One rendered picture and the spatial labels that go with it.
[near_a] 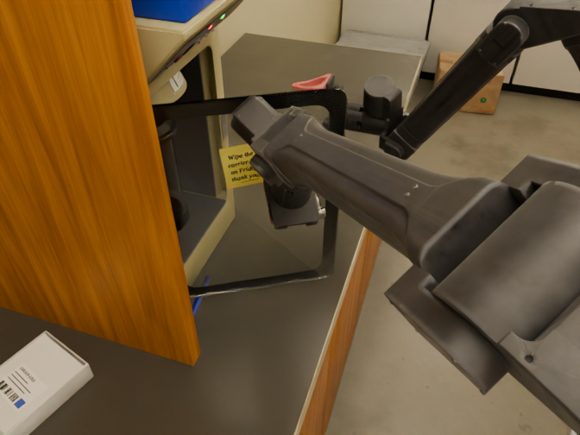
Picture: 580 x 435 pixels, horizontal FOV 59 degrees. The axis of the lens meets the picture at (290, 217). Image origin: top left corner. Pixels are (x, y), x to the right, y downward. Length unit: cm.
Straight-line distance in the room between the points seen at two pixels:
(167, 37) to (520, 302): 51
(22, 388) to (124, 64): 59
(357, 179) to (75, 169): 45
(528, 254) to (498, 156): 307
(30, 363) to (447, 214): 83
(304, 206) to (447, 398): 145
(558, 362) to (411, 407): 180
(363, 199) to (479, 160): 290
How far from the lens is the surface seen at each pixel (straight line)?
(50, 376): 97
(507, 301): 23
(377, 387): 204
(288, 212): 72
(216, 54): 99
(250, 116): 65
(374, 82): 101
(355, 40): 375
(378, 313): 224
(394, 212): 31
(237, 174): 80
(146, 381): 96
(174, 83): 91
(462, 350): 24
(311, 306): 102
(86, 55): 61
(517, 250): 24
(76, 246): 85
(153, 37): 66
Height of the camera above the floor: 174
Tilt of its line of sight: 41 degrees down
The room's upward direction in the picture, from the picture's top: straight up
